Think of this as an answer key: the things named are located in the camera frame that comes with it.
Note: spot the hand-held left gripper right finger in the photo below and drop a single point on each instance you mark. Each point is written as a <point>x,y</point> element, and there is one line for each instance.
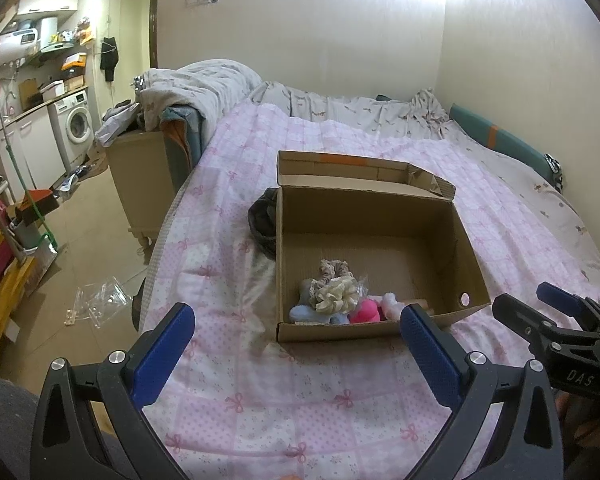
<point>430,355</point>

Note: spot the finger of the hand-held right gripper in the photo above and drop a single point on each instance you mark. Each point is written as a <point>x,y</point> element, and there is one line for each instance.
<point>555,292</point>
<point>520,320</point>

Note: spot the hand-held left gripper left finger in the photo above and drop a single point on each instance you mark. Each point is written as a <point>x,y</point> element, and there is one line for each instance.
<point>165,355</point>

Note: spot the white towel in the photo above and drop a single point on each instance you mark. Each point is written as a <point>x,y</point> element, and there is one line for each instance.
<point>391,305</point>

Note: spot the cream scrunchie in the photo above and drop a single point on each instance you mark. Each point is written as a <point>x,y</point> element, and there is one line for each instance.
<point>337,296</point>

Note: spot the grey scrunchie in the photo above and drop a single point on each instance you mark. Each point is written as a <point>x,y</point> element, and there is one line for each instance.
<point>330,267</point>

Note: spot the brown cardboard box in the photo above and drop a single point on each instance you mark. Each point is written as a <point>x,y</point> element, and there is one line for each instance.
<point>380,230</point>

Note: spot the pink makeup sponge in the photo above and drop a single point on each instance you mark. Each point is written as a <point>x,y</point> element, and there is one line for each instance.
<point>367,312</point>

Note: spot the clear plastic packaging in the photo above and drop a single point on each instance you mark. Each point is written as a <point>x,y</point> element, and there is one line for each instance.
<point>100,302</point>

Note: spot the white printed bed sheet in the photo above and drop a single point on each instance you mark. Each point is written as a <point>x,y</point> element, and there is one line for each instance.
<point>530,200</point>

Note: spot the black white patterned item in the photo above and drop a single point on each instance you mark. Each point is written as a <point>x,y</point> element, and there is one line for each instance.
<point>555,170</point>

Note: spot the pink bow print blanket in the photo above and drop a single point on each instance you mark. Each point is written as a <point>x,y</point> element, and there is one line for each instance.
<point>280,400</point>

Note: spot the light blue plush toy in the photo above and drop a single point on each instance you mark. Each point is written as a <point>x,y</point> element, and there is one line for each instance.
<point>302,312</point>

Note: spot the teal bed cushion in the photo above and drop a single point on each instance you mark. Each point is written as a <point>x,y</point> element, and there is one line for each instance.
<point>500,142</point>

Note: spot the dark striped cloth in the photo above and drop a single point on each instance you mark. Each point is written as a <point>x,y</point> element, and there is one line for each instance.
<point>262,220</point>

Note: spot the person's grey clothing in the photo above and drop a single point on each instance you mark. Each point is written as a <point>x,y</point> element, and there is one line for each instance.
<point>5,420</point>

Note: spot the yellow wooden chair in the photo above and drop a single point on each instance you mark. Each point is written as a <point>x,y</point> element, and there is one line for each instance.
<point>5,285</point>

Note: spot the beige nightstand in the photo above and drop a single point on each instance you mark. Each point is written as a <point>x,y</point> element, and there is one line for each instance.
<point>140,180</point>

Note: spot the pile of clothes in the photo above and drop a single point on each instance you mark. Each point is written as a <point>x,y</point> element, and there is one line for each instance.
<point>117,122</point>

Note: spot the white kitchen cabinet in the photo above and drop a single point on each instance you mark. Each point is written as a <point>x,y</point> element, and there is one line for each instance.
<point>30,150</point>

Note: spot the white washing machine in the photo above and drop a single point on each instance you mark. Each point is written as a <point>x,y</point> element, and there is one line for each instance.
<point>77,122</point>

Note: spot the grey white quilt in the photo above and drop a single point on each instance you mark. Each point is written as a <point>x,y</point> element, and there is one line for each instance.
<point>205,85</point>

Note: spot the black hanging garment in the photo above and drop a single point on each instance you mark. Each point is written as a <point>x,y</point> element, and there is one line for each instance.
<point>108,57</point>

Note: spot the white water heater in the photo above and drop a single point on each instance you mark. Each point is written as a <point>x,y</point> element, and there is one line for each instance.
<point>15,42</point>

